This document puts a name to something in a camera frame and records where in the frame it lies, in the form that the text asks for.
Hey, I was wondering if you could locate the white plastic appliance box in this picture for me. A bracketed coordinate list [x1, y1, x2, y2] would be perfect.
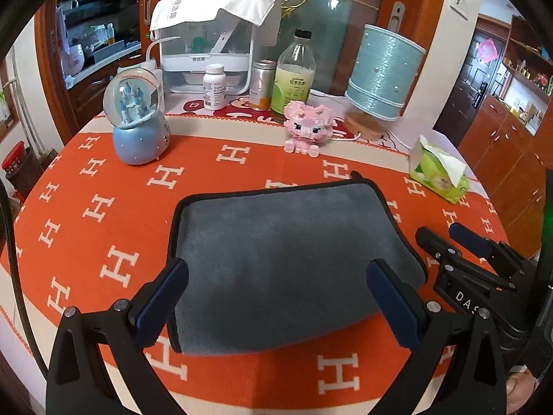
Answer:
[153, 7, 281, 95]

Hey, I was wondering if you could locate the light blue lamp shade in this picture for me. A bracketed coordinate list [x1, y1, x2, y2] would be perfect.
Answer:
[345, 25, 425, 121]

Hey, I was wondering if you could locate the person's right hand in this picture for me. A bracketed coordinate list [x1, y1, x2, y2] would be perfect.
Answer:
[506, 369, 538, 414]

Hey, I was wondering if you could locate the clear bottle yellow liquid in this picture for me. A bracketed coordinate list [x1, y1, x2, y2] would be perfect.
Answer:
[271, 29, 316, 114]

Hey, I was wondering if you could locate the orange H-pattern table blanket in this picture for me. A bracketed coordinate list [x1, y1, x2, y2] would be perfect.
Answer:
[15, 111, 505, 414]

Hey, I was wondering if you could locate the dark entrance door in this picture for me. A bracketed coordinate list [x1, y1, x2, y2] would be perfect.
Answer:
[434, 29, 505, 145]

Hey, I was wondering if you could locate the silver orange can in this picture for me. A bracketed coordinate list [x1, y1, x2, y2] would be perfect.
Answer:
[249, 59, 277, 111]

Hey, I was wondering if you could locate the pink block pig toy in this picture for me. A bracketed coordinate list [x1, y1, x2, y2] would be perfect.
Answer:
[284, 100, 334, 157]

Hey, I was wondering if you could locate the green tissue pack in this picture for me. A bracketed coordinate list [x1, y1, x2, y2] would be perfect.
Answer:
[409, 136, 470, 204]

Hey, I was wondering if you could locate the blue castle snow globe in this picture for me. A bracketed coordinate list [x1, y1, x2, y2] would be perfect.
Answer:
[103, 67, 171, 166]

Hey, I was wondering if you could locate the black cable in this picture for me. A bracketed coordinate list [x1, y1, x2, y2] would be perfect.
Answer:
[0, 178, 49, 381]

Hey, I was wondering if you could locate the red bucket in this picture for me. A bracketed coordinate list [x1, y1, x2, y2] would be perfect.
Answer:
[1, 140, 27, 176]

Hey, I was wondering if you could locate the wooden wall cabinet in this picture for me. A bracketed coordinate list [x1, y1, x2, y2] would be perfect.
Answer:
[458, 15, 552, 258]

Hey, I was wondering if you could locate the wooden lamp base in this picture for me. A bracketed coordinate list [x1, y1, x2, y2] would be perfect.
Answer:
[344, 111, 383, 141]

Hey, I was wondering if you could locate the white cloth cover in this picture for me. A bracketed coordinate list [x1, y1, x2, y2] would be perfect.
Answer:
[150, 0, 281, 31]

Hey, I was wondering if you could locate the white pill bottle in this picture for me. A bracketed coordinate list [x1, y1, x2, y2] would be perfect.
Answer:
[203, 64, 227, 111]

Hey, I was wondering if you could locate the purple grey microfiber towel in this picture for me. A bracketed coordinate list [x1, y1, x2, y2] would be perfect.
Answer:
[167, 175, 428, 356]

